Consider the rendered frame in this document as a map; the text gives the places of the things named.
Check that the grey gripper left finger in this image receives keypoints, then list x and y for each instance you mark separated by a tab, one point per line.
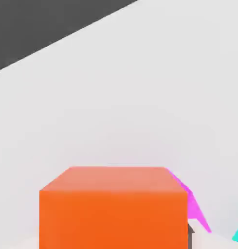
31	245

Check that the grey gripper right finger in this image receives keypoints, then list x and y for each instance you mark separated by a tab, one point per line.
196	239

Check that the small orange cube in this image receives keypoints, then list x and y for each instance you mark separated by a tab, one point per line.
113	214

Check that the small magenta cube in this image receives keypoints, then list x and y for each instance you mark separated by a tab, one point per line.
193	206

